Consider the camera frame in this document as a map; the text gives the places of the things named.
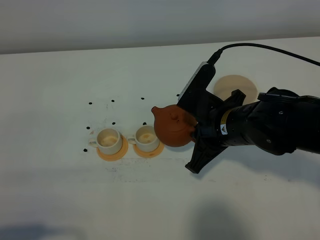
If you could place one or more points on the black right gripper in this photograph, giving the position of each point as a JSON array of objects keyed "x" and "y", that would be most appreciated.
[{"x": 208, "y": 110}]

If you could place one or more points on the brown clay teapot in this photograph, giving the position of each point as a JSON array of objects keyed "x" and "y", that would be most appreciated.
[{"x": 173, "y": 126}]

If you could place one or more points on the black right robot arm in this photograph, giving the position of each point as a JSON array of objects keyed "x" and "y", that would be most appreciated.
[{"x": 279, "y": 122}]

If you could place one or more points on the beige round teapot coaster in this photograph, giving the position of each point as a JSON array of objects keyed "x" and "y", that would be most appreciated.
[{"x": 229, "y": 83}]

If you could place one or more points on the white right teacup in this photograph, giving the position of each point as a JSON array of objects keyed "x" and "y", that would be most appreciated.
[{"x": 144, "y": 139}]

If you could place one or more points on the white teacup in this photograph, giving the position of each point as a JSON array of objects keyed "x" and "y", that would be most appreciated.
[
  {"x": 108, "y": 141},
  {"x": 144, "y": 139}
]

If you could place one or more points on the orange right cup coaster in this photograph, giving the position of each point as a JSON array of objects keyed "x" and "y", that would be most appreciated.
[{"x": 155, "y": 152}]

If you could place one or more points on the orange cup coaster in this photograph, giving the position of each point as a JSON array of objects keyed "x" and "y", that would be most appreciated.
[
  {"x": 155, "y": 152},
  {"x": 117, "y": 156}
]

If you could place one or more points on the orange left cup coaster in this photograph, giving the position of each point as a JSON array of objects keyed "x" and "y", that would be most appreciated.
[{"x": 117, "y": 156}]

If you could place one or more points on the white left teacup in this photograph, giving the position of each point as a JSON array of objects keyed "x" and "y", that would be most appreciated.
[{"x": 108, "y": 141}]

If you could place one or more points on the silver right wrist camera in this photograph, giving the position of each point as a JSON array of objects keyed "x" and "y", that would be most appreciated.
[{"x": 191, "y": 79}]

